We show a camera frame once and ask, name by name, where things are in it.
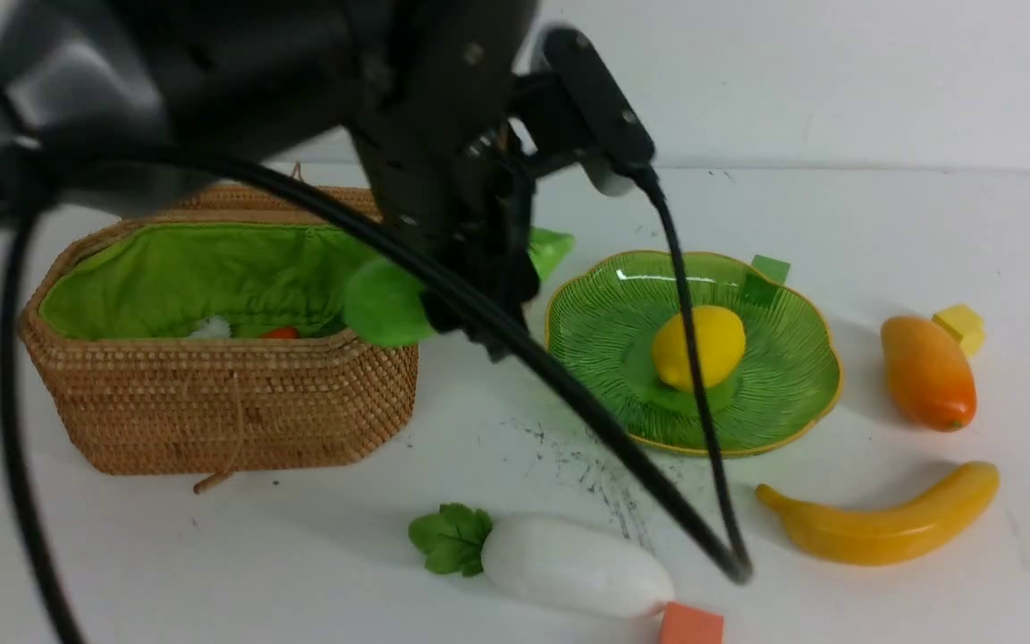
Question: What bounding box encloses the yellow toy lemon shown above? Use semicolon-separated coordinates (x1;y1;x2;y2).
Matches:
650;306;747;393

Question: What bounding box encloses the woven wicker basket lid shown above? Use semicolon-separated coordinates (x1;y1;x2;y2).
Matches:
121;162;391;225

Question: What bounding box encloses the yellow toy banana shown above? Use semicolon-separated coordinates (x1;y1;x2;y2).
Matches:
755;461;1000;567

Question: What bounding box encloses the orange toy carrot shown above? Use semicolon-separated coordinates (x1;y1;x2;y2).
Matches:
260;326;301;341

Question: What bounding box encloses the white toy radish with leaves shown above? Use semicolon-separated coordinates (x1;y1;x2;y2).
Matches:
408;503;675;619

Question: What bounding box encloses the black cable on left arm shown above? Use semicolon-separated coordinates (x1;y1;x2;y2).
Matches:
0;152;756;644

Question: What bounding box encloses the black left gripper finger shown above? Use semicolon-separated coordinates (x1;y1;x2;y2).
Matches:
421;241;540;363

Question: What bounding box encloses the woven wicker basket green lining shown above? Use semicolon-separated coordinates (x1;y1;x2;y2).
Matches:
18;217;420;496

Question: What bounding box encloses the orange toy mango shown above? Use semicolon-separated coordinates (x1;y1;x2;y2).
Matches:
880;317;979;432

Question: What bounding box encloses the yellow foam cube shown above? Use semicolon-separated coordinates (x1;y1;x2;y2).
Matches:
931;304;986;358

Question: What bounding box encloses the green foam cube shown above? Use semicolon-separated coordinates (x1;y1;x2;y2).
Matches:
751;255;790;284

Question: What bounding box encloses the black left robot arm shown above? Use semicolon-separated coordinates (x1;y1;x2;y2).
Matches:
0;1;544;363

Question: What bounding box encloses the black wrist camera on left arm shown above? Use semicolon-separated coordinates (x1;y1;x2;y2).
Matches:
508;23;655;199

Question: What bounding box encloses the green toy bitter gourd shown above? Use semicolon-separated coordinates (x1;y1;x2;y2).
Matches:
342;227;575;347

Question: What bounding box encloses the green glass leaf plate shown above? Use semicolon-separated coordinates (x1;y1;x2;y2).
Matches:
546;251;845;457

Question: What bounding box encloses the orange foam cube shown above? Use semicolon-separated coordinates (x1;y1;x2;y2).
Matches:
657;602;726;644

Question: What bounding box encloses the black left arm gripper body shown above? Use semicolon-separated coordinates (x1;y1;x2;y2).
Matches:
348;1;538;257

